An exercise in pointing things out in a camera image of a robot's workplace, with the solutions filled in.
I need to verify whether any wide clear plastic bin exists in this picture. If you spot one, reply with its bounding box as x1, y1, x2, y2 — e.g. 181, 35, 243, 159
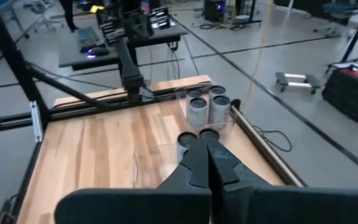
174, 83, 239, 131

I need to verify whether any dark grey desk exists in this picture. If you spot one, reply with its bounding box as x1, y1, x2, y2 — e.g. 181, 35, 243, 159
57, 23, 189, 71

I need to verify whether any red black stool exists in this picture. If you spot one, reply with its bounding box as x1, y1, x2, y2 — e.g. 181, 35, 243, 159
321, 67, 358, 123

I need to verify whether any grey office chair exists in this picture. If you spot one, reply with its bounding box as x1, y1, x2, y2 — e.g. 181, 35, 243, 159
23, 0, 65, 34

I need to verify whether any blue office chair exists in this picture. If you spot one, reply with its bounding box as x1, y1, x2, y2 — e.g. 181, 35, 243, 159
312, 0, 358, 35

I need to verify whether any person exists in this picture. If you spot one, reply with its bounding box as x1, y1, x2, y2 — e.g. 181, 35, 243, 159
59, 0, 80, 34

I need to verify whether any yellow floor cable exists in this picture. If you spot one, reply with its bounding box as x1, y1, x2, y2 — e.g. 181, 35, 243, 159
240, 0, 275, 110

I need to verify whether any black computer mouse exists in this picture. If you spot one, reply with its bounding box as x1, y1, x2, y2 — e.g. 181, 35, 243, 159
85, 46, 110, 59

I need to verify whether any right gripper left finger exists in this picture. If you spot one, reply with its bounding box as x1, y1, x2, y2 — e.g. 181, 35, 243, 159
54, 138, 213, 224

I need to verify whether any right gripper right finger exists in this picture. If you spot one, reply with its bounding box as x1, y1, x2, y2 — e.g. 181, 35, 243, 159
208, 138, 358, 224

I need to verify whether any black tripod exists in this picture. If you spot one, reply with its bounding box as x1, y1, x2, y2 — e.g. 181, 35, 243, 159
324, 0, 358, 75

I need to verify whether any black computer tower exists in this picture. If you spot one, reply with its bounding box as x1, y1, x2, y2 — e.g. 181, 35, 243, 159
203, 0, 226, 22

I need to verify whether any wooden wheeled dolly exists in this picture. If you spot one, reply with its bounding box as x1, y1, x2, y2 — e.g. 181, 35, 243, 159
275, 71, 321, 95

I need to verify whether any silver frame bracket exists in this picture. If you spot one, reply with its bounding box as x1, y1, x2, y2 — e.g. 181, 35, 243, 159
29, 101, 45, 143

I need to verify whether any black looped cable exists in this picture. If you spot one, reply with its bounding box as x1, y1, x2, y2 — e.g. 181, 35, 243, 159
253, 125, 293, 152

